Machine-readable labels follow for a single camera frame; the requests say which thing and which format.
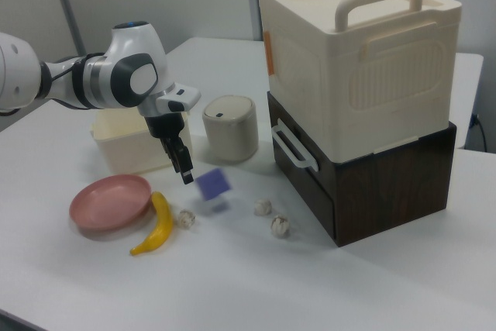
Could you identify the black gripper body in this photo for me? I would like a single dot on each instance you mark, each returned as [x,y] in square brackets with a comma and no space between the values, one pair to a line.
[164,125]

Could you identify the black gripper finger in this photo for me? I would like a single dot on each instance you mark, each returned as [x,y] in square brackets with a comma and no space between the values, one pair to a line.
[171,154]
[185,166]

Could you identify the blue cube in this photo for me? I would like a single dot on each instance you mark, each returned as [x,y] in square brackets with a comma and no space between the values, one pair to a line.
[213,184]

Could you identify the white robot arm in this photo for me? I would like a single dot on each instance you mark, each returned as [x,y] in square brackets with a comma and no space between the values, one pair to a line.
[128,59]

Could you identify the open cream plastic container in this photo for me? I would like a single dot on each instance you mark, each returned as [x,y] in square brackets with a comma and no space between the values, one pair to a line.
[124,147]

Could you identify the crumpled white paper ball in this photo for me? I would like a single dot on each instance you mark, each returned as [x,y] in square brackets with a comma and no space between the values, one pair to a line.
[262,207]
[186,219]
[280,226]

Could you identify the small cream lidded bin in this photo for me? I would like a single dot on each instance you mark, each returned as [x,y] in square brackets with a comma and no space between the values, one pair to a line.
[230,133]

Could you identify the yellow banana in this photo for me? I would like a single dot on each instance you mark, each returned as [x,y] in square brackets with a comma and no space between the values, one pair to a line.
[162,222]

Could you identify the pink round plate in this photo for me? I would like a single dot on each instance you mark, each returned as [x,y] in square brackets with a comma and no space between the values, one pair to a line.
[110,203]

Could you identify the orange tag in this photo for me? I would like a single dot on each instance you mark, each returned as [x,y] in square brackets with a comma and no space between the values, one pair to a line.
[269,54]

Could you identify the dark brown drawer cabinet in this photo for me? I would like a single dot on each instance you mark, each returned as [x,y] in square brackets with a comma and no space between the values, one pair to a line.
[387,195]

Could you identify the large cream storage box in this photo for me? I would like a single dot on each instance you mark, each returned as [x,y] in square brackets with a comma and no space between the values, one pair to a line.
[387,75]

